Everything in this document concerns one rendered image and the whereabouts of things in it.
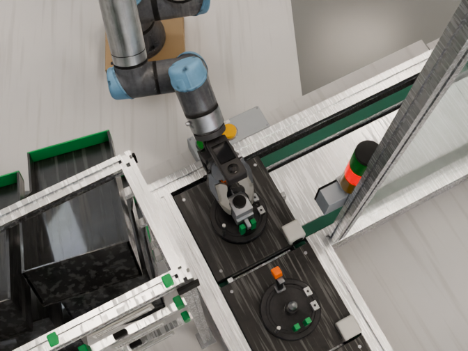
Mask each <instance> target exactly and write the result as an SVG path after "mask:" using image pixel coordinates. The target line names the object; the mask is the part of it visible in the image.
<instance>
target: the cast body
mask: <svg viewBox="0 0 468 351"><path fill-rule="evenodd" d="M228 200H229V205H230V207H231V208H232V217H233V219H234V220H235V223H236V224H237V225H240V224H242V223H244V225H245V226H246V227H247V230H249V229H250V228H251V224H250V222H249V220H250V219H252V218H253V217H254V213H253V206H252V205H251V203H250V201H249V199H248V198H247V195H246V194H245V193H244V192H238V193H236V194H234V195H232V196H230V197H228Z"/></svg>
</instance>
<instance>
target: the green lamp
mask: <svg viewBox="0 0 468 351"><path fill-rule="evenodd" d="M350 168H351V170H352V172H353V173H355V174H356V175H358V176H362V175H363V174H364V171H365V170H366V168H367V166H364V165H362V164H360V163H359V162H358V161H357V159H356V157H355V155H354V152H353V154H352V156H351V158H350Z"/></svg>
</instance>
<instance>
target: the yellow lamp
mask: <svg viewBox="0 0 468 351"><path fill-rule="evenodd" d="M340 184H341V187H342V189H343V190H344V191H345V192H347V193H349V194H352V192H353V191H354V189H355V187H356V185H352V184H350V183H349V182H348V181H347V180H346V178H345V171H344V172H343V175H342V176H341V180H340Z"/></svg>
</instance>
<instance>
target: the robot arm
mask: <svg viewBox="0 0 468 351"><path fill-rule="evenodd" d="M98 2H99V5H100V10H101V13H102V19H103V22H104V28H105V31H106V35H107V40H108V43H109V48H110V52H111V57H112V61H113V64H114V66H113V67H110V68H108V69H107V82H108V87H109V92H110V94H111V96H112V98H113V99H115V100H125V99H131V100H133V99H134V98H142V97H146V96H151V95H160V94H167V93H176V95H177V97H178V100H179V102H180V105H181V107H182V110H183V112H184V115H185V117H186V119H187V120H188V121H187V122H186V123H185V125H186V126H189V127H190V129H191V131H192V133H193V134H194V137H195V139H196V140H197V141H202V142H203V149H201V150H199V151H197V153H198V156H199V157H200V160H201V163H202V165H203V168H204V169H205V171H206V172H207V173H206V174H207V176H208V178H207V184H208V188H209V190H210V191H211V192H212V194H213V195H214V197H215V198H216V200H217V202H218V203H219V204H220V206H221V207H222V208H223V210H224V211H225V212H226V213H228V214H229V215H232V208H231V207H230V205H229V199H228V198H227V192H228V188H227V186H226V184H225V183H223V182H224V181H225V180H226V182H227V184H228V185H232V184H234V183H237V182H238V183H239V184H240V185H242V188H243V191H244V192H245V193H246V195H247V198H248V199H249V201H250V203H251V204H253V202H254V184H253V183H254V182H253V176H252V172H251V168H250V166H249V165H248V164H247V163H246V162H245V160H244V158H243V156H240V157H238V155H239V153H238V152H236V151H234V147H233V146H232V145H231V144H230V142H229V140H228V139H227V137H226V135H225V134H223V133H224V132H225V130H226V126H225V124H224V117H223V115H222V113H221V109H220V108H219V104H218V103H217V99H216V97H215V94H214V91H213V89H212V86H211V83H210V78H209V75H208V67H207V64H206V62H205V60H204V59H203V57H202V56H201V55H200V54H198V53H196V52H191V51H188V52H183V53H181V54H180V55H179V56H178V57H177V58H170V59H164V60H159V61H148V59H151V58H152V57H154V56H155V55H157V54H158V53H159V52H160V51H161V49H162V48H163V46H164V43H165V40H166V34H165V30H164V26H163V24H162V22H161V21H160V20H168V19H173V18H179V17H189V16H198V15H202V14H205V13H207V12H208V11H209V8H210V0H98ZM221 134H223V135H221ZM220 135H221V136H220ZM204 150H205V151H204ZM203 151H204V152H203ZM219 180H222V181H223V182H219Z"/></svg>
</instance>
